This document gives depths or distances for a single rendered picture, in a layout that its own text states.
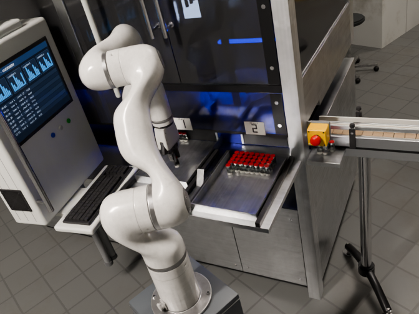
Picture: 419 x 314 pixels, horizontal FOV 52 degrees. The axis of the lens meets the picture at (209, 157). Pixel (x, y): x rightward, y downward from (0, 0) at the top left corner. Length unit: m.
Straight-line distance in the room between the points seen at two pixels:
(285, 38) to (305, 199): 0.71
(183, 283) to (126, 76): 0.59
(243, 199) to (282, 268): 0.75
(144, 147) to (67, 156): 0.99
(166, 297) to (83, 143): 1.07
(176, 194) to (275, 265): 1.29
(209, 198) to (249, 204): 0.16
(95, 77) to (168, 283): 0.59
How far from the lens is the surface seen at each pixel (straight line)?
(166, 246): 1.18
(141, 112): 1.14
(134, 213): 1.08
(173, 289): 1.26
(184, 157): 1.93
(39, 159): 1.94
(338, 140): 1.80
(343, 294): 2.41
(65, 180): 2.06
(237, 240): 2.25
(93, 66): 1.19
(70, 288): 2.88
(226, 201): 1.62
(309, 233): 2.03
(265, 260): 2.28
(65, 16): 2.02
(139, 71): 1.15
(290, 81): 1.59
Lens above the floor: 1.91
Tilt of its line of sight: 33 degrees down
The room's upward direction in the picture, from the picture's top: 14 degrees counter-clockwise
